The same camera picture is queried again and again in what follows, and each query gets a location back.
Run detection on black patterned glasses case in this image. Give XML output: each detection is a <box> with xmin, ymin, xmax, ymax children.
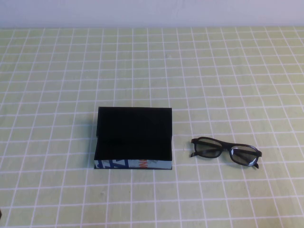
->
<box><xmin>93</xmin><ymin>106</ymin><xmax>173</xmax><ymax>171</ymax></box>

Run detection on black framed glasses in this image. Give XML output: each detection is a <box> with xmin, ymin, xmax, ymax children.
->
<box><xmin>189</xmin><ymin>136</ymin><xmax>263</xmax><ymax>169</ymax></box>

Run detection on green checked tablecloth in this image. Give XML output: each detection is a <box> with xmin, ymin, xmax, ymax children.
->
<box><xmin>0</xmin><ymin>25</ymin><xmax>304</xmax><ymax>228</ymax></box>

